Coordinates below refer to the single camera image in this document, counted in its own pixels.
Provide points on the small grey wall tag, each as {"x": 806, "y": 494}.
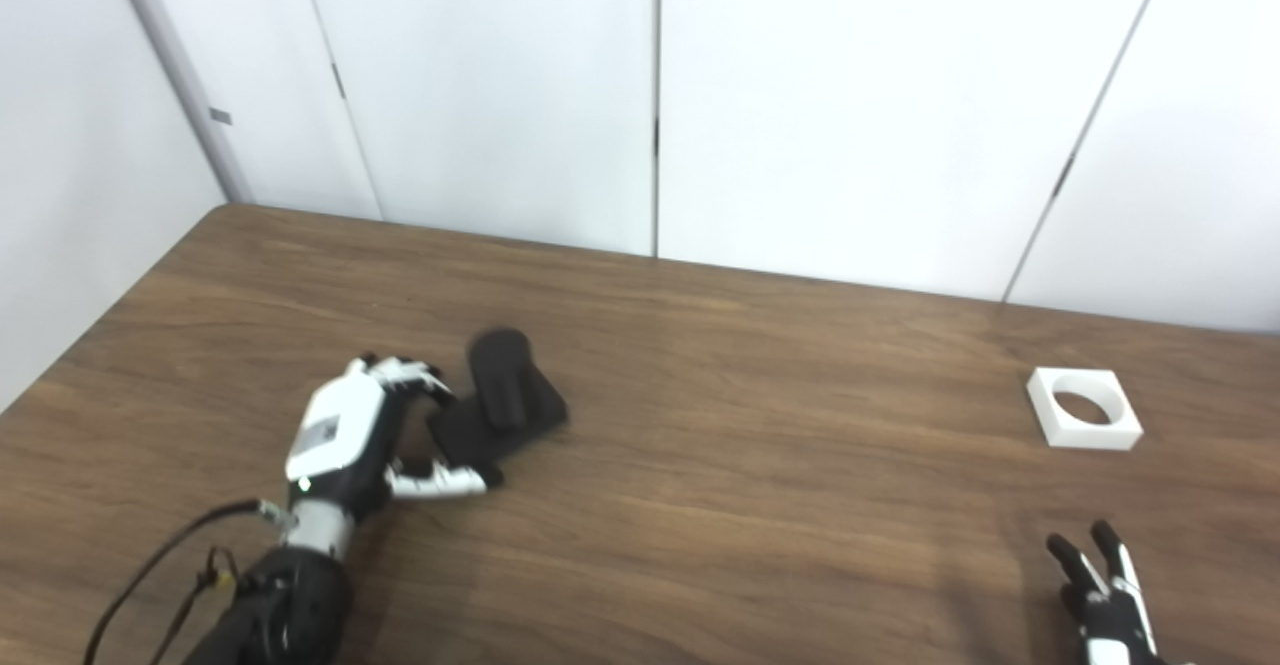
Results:
{"x": 220, "y": 116}

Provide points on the black peg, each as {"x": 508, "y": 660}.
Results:
{"x": 505, "y": 385}

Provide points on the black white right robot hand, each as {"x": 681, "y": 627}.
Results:
{"x": 1115, "y": 625}

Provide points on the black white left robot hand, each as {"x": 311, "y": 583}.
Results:
{"x": 335, "y": 425}

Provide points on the white square piece with hole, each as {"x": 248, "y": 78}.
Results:
{"x": 1090, "y": 435}

